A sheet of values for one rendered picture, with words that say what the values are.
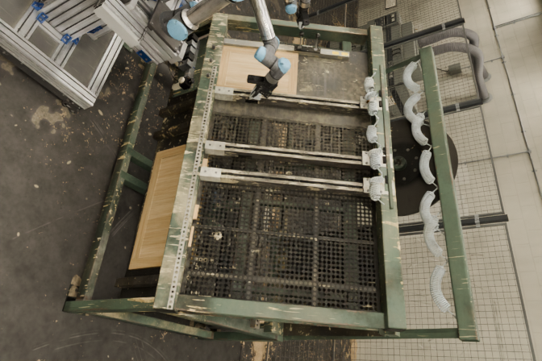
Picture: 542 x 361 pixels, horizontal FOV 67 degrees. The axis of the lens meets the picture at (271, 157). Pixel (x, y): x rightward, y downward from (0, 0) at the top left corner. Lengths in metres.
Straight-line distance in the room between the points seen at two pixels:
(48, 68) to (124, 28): 0.73
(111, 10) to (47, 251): 1.51
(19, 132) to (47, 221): 0.57
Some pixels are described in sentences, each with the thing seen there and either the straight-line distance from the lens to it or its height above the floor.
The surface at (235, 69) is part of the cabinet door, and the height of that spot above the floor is 0.99.
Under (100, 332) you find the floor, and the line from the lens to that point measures 3.17.
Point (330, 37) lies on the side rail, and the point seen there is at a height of 1.53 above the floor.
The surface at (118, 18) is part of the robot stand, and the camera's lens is 2.39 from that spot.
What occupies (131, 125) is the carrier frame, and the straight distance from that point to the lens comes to 3.30.
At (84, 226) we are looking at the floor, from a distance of 3.09.
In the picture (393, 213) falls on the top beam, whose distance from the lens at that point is 2.56.
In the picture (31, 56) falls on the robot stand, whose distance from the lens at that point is 2.90.
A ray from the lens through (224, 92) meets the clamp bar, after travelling 2.86.
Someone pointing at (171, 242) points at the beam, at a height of 0.84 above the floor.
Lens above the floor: 2.51
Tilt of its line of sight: 29 degrees down
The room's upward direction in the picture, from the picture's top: 77 degrees clockwise
